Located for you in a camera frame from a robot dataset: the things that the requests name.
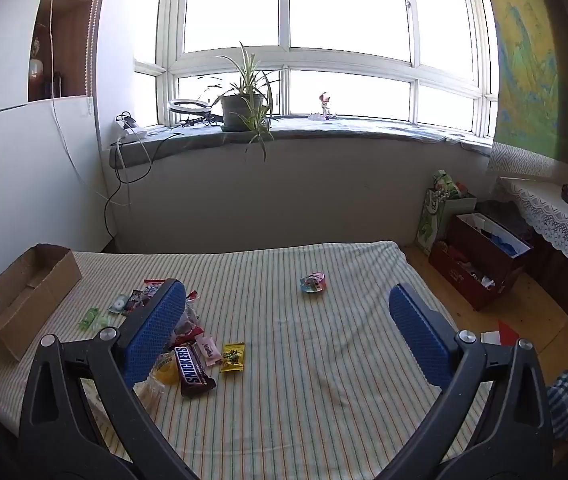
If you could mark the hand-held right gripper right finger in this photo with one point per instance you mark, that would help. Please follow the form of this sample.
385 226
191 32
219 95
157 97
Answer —
416 337

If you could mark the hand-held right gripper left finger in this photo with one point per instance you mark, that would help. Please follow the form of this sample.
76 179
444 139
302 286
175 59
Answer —
156 332

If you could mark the clear packet with red snack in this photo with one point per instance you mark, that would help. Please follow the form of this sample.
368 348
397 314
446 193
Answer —
189 325

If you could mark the dark snack packet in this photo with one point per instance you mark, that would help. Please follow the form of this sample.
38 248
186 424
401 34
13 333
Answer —
136 301

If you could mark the round white green candy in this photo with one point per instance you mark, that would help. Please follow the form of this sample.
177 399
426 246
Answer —
119 304

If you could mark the red white candy wrapper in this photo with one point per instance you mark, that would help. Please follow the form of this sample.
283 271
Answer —
192 295

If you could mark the brown chocolate bar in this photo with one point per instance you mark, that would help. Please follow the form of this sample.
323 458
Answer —
194 371

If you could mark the pink snack packet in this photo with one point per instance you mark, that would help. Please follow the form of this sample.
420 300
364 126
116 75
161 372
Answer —
208 351

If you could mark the clear bread package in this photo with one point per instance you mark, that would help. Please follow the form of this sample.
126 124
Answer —
147 394

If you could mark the yellow snack packet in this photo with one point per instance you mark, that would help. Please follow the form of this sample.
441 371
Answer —
232 357

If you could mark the colourful round snack packet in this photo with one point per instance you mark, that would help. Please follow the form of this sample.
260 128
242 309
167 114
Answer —
314 284

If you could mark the red cardboard box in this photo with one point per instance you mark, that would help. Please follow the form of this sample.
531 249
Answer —
469 265

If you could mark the red and white paper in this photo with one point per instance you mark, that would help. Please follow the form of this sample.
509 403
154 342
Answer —
506 332

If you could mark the green gift bag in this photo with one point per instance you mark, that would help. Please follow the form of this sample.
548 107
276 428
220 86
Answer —
431 220

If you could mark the striped bed sheet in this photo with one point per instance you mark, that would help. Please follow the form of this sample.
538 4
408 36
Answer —
289 360

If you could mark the white wardrobe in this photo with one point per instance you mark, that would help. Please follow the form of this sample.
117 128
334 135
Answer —
13 170

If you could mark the blue checkered cloth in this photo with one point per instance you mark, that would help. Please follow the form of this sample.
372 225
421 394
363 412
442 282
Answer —
564 405

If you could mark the white lace tablecloth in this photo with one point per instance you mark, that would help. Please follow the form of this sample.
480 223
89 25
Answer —
549 210

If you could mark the white power strip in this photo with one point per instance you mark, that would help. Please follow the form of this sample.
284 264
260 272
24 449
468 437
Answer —
131 127

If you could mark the grey windowsill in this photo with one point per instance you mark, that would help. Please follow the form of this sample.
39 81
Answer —
364 131

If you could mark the potted spider plant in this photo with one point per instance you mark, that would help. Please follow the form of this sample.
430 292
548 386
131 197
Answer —
241 110

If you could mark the small figurine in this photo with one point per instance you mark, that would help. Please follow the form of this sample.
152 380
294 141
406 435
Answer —
324 107

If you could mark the white vase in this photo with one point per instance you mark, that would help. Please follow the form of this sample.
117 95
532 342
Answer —
36 71

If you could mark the wooden bookshelf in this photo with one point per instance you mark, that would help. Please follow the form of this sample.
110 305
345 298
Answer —
71 45

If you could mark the wall poster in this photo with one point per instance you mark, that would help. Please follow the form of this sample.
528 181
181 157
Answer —
529 70

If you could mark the white window frame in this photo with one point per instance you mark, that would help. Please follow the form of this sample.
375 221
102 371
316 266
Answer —
284 57

